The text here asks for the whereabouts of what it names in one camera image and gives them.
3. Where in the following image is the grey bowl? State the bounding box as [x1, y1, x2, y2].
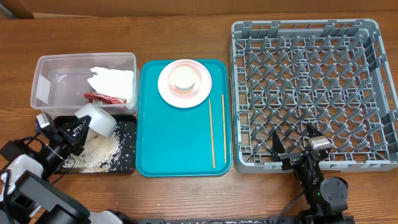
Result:
[75, 103, 117, 138]

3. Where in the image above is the black plastic tray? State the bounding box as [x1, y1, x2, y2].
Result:
[52, 114, 138, 174]

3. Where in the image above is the pile of rice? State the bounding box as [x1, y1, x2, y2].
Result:
[62, 123, 136, 174]

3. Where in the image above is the pink bowl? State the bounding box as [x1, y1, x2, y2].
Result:
[166, 60, 202, 95]

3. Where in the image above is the grey dishwasher rack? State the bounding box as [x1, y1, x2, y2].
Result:
[229, 19, 397, 173]

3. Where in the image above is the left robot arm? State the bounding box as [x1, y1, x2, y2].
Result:
[1, 113, 136, 224]

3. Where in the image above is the right wooden chopstick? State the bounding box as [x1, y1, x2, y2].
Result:
[221, 94, 227, 164]

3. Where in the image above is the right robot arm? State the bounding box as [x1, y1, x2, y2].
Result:
[271, 123, 354, 223]

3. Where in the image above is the teal serving tray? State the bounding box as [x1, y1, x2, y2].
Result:
[136, 59, 232, 177]

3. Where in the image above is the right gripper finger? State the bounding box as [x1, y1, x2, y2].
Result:
[271, 129, 285, 156]
[307, 123, 323, 138]

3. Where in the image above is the left wooden chopstick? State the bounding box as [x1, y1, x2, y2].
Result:
[208, 99, 216, 169]

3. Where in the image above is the clear plastic bin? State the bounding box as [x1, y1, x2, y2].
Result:
[30, 52, 139, 117]

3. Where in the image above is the wooden chopstick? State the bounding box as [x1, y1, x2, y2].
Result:
[208, 99, 216, 169]
[221, 94, 227, 164]

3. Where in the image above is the white napkin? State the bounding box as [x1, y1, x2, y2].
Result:
[88, 67, 134, 103]

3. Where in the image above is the pink plate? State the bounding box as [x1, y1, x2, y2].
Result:
[158, 60, 212, 108]

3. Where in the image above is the white cup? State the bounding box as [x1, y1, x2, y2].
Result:
[170, 66, 196, 93]

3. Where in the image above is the red snack wrapper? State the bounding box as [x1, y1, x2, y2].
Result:
[84, 93, 127, 105]

